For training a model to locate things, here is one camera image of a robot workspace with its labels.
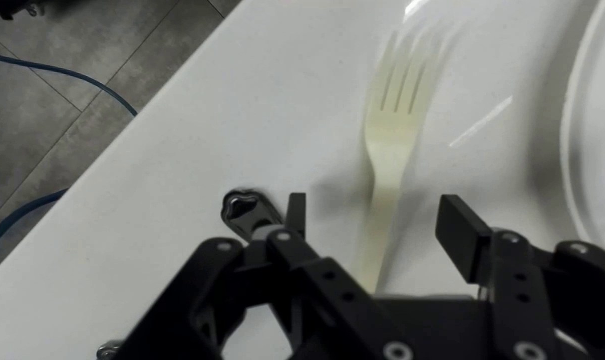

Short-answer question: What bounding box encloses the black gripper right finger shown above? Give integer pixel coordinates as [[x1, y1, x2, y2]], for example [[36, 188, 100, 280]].
[[434, 194, 605, 360]]

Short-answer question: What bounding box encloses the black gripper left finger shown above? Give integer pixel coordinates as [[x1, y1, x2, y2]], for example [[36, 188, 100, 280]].
[[111, 190, 419, 360]]

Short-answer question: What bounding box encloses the white plastic fork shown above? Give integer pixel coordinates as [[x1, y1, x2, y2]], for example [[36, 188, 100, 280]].
[[350, 31, 454, 293]]

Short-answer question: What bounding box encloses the white plate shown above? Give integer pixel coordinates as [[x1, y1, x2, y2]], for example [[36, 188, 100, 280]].
[[559, 0, 605, 248]]

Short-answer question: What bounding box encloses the blue cable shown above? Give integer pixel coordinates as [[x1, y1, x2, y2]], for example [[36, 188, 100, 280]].
[[0, 51, 141, 257]]

